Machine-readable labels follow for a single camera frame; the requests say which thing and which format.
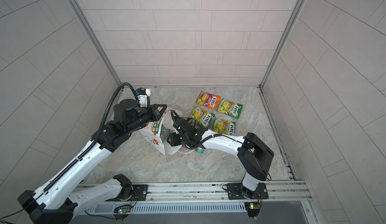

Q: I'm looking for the left loose black cable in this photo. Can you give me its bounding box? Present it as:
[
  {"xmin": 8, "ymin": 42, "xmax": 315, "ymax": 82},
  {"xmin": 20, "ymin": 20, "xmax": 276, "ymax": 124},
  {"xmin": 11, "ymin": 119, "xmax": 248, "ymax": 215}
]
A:
[{"xmin": 0, "ymin": 199, "xmax": 37, "ymax": 224}]

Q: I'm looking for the circuit board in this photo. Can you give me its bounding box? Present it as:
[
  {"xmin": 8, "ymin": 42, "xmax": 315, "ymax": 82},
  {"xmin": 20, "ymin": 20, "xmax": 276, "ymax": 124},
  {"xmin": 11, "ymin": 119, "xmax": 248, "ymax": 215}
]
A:
[
  {"xmin": 113, "ymin": 205, "xmax": 132, "ymax": 215},
  {"xmin": 244, "ymin": 203, "xmax": 261, "ymax": 218}
]

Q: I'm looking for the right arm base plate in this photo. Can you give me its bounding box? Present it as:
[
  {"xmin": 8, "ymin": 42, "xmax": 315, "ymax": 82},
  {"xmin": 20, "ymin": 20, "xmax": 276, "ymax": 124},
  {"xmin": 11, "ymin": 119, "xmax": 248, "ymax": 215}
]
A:
[{"xmin": 222, "ymin": 182, "xmax": 269, "ymax": 200}]

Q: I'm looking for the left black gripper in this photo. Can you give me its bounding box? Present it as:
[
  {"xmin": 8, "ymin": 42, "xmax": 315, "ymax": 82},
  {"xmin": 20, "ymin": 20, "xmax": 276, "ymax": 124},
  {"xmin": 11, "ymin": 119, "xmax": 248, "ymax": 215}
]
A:
[{"xmin": 124, "ymin": 104, "xmax": 168, "ymax": 136}]

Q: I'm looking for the white floral paper bag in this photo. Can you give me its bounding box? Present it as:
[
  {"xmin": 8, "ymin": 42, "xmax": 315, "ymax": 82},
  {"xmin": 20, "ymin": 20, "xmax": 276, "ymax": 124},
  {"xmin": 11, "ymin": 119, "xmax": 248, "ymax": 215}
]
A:
[{"xmin": 139, "ymin": 107, "xmax": 193, "ymax": 155}]

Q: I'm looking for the left circuit board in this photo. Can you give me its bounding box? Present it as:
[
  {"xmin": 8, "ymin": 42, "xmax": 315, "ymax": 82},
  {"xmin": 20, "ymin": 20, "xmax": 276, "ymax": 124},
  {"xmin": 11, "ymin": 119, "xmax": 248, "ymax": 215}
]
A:
[{"xmin": 113, "ymin": 205, "xmax": 132, "ymax": 215}]

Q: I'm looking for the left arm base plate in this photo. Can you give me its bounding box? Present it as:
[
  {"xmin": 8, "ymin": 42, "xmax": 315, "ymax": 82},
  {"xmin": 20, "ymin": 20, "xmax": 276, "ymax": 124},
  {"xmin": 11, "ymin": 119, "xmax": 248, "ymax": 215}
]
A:
[{"xmin": 107, "ymin": 184, "xmax": 149, "ymax": 201}]

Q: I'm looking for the left black corrugated cable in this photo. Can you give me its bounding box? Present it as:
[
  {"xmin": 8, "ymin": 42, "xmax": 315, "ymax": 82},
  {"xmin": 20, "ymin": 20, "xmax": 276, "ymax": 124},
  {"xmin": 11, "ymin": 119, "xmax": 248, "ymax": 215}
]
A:
[{"xmin": 43, "ymin": 82, "xmax": 140, "ymax": 192}]

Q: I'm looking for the green Fox's candy packet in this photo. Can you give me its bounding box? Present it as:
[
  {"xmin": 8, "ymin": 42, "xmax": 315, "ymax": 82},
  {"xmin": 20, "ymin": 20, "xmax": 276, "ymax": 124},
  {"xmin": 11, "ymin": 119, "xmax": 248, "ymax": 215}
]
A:
[{"xmin": 217, "ymin": 99, "xmax": 243, "ymax": 119}]

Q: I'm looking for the teal Fox's candy packet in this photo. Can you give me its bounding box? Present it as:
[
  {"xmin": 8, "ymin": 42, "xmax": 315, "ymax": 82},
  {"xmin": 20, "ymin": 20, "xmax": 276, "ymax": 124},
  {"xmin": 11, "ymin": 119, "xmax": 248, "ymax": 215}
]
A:
[{"xmin": 195, "ymin": 147, "xmax": 205, "ymax": 154}]

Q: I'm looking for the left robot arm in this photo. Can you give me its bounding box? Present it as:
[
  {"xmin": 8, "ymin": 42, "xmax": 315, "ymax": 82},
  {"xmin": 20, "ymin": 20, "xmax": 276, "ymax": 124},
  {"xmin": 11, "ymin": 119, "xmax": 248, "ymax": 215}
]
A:
[{"xmin": 18, "ymin": 99, "xmax": 167, "ymax": 224}]

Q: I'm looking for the orange Fox's candy packet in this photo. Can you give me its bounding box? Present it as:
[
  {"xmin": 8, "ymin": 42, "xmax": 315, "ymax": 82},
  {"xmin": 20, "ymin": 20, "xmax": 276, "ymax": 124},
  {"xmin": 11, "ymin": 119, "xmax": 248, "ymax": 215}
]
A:
[{"xmin": 196, "ymin": 91, "xmax": 221, "ymax": 110}]

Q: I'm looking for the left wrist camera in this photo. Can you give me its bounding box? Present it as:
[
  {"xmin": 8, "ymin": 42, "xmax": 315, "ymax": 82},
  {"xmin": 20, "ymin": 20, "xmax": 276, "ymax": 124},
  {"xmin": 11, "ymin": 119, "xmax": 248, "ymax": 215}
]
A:
[{"xmin": 135, "ymin": 88, "xmax": 151, "ymax": 107}]

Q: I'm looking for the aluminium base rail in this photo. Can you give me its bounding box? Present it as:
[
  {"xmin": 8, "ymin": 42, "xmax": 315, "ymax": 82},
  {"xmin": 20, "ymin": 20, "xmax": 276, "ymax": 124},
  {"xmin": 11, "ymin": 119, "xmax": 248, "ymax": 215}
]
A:
[{"xmin": 75, "ymin": 180, "xmax": 313, "ymax": 207}]

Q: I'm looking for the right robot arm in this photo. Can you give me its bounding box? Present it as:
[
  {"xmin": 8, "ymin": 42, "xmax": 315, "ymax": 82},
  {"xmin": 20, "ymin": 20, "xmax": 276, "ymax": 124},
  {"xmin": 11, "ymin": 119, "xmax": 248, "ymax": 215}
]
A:
[{"xmin": 167, "ymin": 112, "xmax": 274, "ymax": 199}]

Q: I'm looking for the right circuit board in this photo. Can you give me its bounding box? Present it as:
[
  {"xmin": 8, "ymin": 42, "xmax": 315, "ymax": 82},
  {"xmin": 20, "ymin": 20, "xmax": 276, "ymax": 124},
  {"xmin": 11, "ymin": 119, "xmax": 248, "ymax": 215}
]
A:
[{"xmin": 244, "ymin": 203, "xmax": 261, "ymax": 218}]

